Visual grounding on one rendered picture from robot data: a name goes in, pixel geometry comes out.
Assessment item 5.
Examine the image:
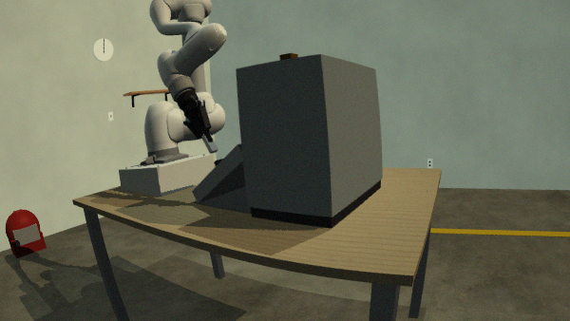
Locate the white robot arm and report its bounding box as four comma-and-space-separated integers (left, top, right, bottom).
141, 0, 227, 165

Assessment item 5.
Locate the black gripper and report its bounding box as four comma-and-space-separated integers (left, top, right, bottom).
177, 89, 219, 154

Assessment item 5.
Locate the dark grey cabinet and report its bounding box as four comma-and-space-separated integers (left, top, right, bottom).
192, 53, 383, 228

